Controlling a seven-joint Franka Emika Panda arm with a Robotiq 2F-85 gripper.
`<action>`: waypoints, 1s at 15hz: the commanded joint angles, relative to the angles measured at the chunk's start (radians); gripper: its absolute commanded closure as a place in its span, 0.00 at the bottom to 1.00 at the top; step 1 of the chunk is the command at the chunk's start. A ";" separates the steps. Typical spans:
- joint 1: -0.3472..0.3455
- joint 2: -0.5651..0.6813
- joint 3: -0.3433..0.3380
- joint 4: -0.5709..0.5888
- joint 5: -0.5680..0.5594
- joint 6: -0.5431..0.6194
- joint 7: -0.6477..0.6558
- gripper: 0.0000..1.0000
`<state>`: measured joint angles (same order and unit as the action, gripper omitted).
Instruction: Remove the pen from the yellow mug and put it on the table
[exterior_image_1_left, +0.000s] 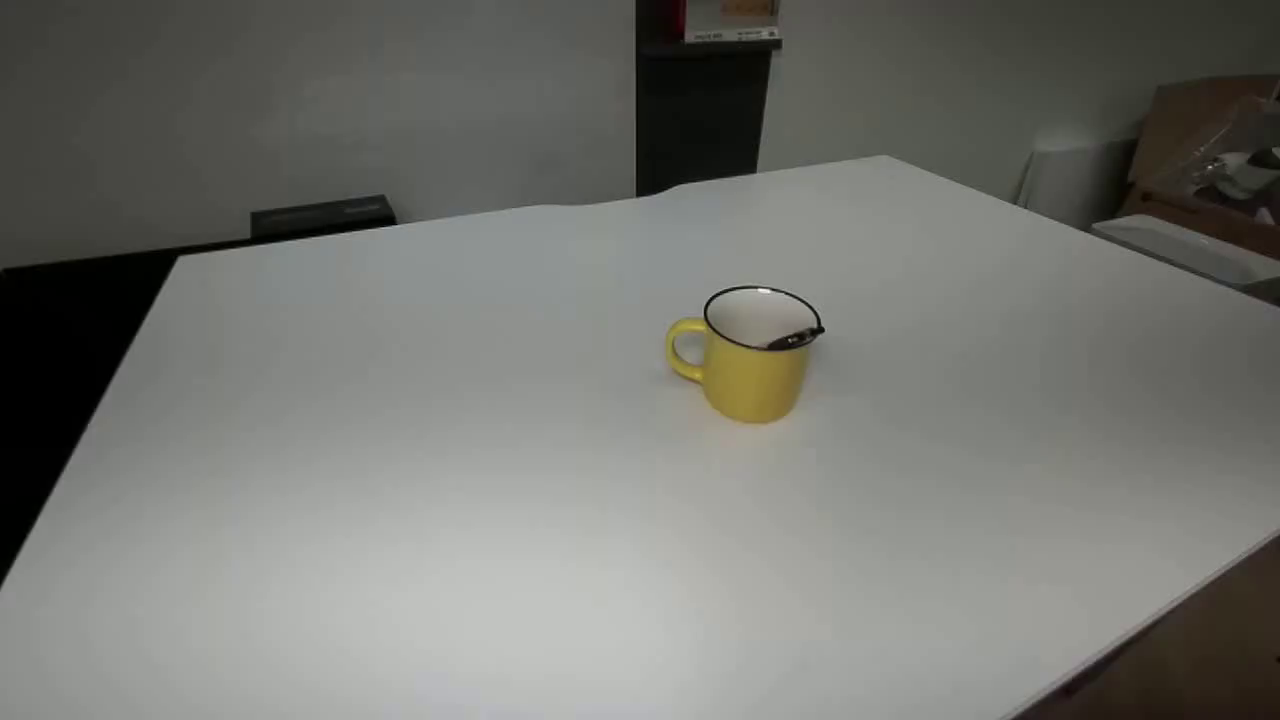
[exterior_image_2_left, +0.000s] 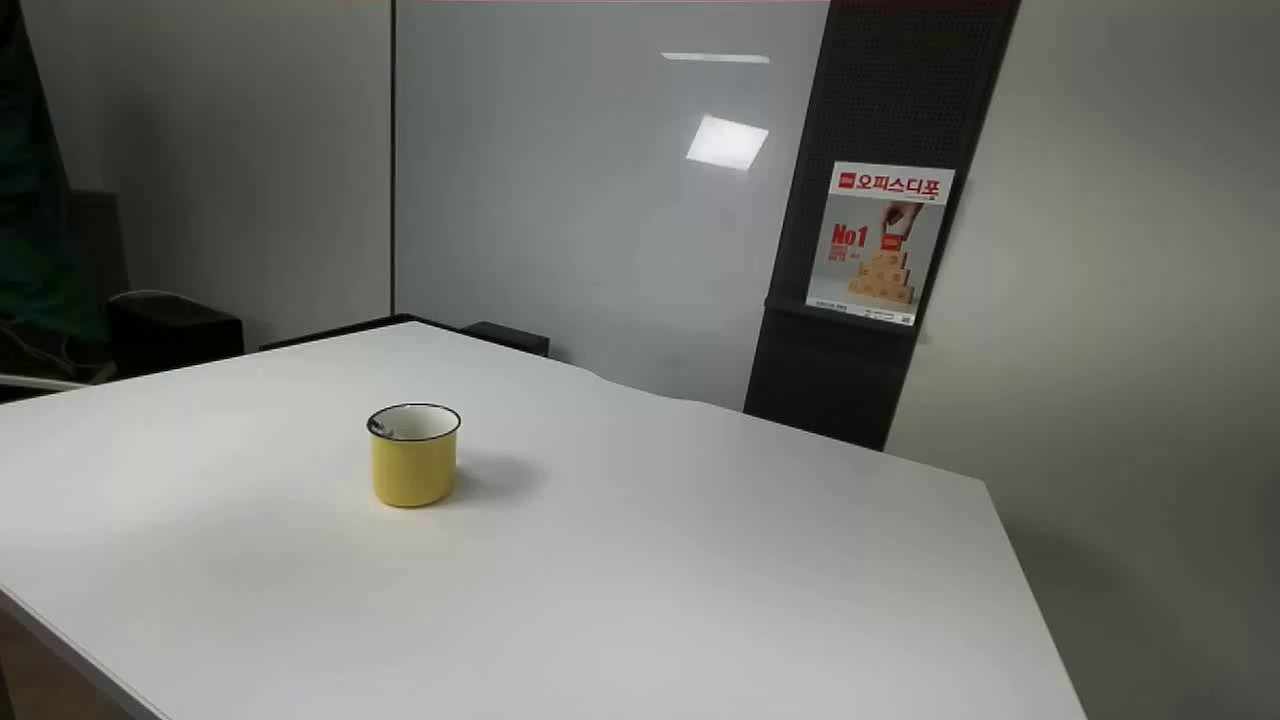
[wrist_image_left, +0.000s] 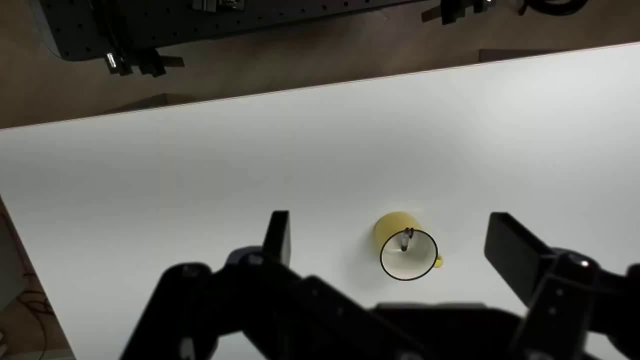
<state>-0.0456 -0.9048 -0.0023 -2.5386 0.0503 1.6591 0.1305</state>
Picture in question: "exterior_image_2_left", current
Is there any yellow enamel mug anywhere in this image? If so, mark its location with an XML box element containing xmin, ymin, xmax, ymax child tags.
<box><xmin>363</xmin><ymin>401</ymin><xmax>469</xmax><ymax>511</ymax></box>

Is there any small dark block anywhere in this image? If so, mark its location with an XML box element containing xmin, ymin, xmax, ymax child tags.
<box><xmin>461</xmin><ymin>318</ymin><xmax>551</xmax><ymax>362</ymax></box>

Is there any white glossy whiteboard panel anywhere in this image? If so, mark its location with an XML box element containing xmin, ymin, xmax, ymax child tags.
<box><xmin>393</xmin><ymin>0</ymin><xmax>833</xmax><ymax>412</ymax></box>

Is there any red and white poster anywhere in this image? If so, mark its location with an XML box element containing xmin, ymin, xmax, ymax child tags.
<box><xmin>802</xmin><ymin>162</ymin><xmax>961</xmax><ymax>331</ymax></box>

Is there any black box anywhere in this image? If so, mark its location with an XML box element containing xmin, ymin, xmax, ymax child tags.
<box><xmin>105</xmin><ymin>291</ymin><xmax>247</xmax><ymax>383</ymax></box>

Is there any dark vertical wall panel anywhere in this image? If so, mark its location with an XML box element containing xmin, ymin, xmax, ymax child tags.
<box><xmin>738</xmin><ymin>0</ymin><xmax>1024</xmax><ymax>452</ymax></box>

